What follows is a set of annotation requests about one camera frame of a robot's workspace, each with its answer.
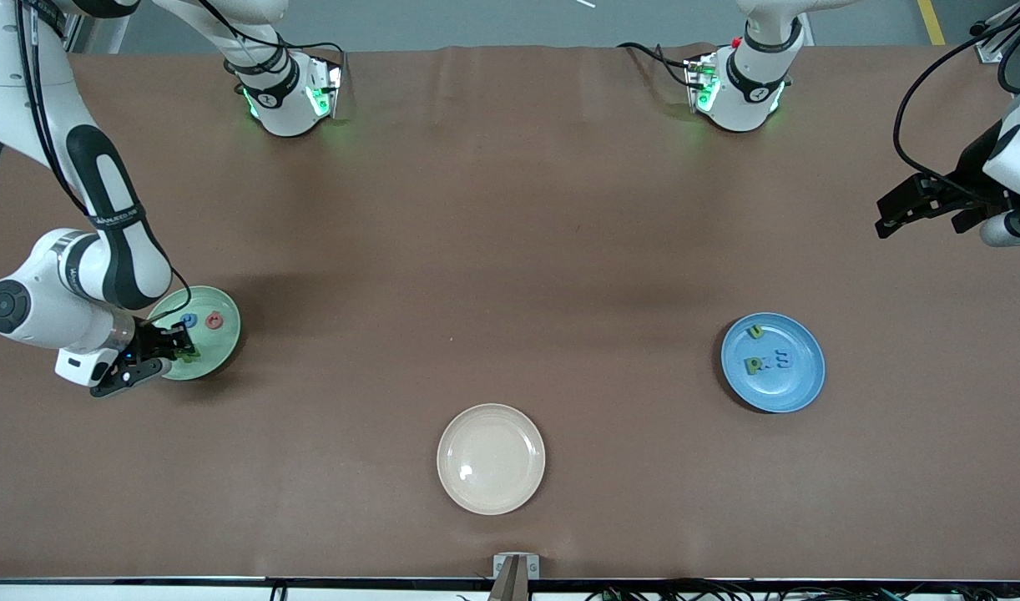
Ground green plate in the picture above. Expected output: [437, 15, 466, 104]
[147, 285, 242, 381]

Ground blue plate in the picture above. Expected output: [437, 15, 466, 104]
[720, 312, 826, 414]

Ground beige plate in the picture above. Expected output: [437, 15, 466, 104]
[437, 403, 547, 516]

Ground brown table cover sheet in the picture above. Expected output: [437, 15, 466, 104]
[0, 43, 1020, 581]

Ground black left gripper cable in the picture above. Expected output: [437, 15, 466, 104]
[892, 0, 1020, 201]

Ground aluminium corner bracket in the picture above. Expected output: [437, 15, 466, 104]
[973, 21, 1020, 66]

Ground aluminium frame beams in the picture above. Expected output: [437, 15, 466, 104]
[63, 0, 131, 55]

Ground black left arm base cable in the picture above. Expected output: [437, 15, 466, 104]
[616, 42, 694, 88]

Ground black arm base cable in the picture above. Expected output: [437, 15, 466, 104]
[260, 21, 349, 80]
[616, 42, 694, 88]

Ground black right arm base cable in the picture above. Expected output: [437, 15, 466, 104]
[260, 21, 349, 80]

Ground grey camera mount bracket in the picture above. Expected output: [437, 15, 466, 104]
[489, 553, 540, 601]

